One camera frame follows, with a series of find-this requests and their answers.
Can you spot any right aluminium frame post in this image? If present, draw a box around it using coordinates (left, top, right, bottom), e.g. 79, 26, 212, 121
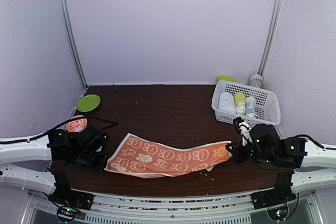
258, 0, 284, 80

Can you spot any blue polka dot towel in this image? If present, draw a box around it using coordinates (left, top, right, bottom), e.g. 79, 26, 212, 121
245, 96, 258, 119

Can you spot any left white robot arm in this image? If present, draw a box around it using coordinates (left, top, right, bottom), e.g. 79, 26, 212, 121
1, 127, 109, 205

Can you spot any left aluminium frame post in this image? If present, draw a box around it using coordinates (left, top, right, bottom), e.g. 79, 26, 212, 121
60, 0, 88, 89

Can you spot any green rolled towel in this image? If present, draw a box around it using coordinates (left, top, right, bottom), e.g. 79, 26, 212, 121
234, 92, 246, 115

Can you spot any white rolled towel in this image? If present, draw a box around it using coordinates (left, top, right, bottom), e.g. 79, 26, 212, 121
217, 92, 235, 113

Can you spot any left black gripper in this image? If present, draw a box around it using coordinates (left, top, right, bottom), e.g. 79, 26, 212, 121
72, 150, 109, 172

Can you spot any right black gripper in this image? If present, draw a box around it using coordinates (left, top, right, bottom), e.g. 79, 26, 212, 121
226, 139, 276, 165

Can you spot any small green bowl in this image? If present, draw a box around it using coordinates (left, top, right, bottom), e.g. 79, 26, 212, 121
217, 75, 235, 82

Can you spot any white plastic basket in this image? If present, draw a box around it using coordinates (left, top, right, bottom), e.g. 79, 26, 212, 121
211, 81, 281, 127

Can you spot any aluminium frame post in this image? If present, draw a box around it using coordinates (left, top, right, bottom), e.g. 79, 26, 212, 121
258, 0, 284, 80
60, 0, 88, 89

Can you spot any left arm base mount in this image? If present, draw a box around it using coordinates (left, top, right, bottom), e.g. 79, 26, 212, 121
46, 172, 94, 223

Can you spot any patterned paper cup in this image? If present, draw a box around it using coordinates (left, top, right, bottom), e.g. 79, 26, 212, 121
249, 73, 264, 88

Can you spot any orange patterned bowl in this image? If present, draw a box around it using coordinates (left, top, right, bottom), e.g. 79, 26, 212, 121
66, 115, 88, 133

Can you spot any front metal rail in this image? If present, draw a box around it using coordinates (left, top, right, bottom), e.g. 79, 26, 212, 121
20, 191, 323, 224

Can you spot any green plate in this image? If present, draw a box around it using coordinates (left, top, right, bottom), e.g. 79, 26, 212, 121
76, 94, 101, 112

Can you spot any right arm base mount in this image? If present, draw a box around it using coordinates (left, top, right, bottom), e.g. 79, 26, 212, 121
251, 172, 299, 223

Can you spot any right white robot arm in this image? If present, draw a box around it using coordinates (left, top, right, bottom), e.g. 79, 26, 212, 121
226, 117, 335, 204

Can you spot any orange patterned towel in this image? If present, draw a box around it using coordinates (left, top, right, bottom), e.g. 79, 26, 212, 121
104, 133, 232, 178

